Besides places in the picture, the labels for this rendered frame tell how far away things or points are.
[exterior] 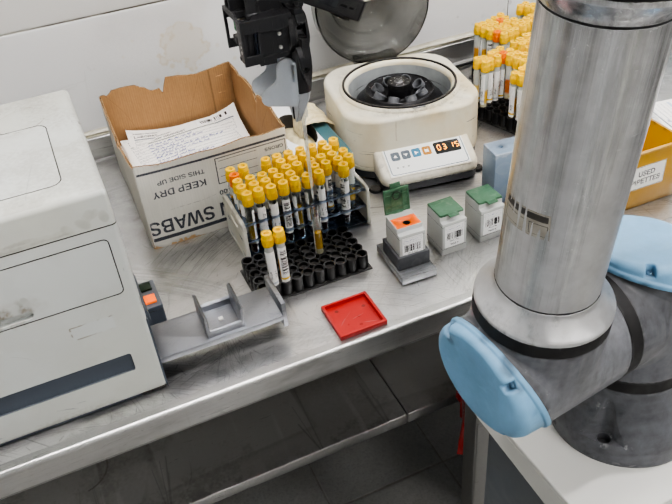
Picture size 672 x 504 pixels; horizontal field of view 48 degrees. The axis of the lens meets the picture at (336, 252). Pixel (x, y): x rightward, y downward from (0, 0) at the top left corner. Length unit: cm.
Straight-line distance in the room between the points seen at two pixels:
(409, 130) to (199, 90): 40
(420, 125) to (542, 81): 78
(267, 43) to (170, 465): 104
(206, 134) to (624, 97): 97
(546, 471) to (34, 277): 56
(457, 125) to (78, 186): 69
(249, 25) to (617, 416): 56
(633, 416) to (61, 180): 62
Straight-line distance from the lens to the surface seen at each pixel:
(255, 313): 100
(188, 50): 147
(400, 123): 126
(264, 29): 89
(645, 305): 72
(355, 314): 104
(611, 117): 51
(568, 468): 84
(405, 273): 108
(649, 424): 82
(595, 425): 83
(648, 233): 76
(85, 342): 92
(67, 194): 82
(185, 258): 119
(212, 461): 168
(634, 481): 84
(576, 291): 60
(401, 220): 108
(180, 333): 100
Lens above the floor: 158
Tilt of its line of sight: 38 degrees down
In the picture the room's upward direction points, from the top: 6 degrees counter-clockwise
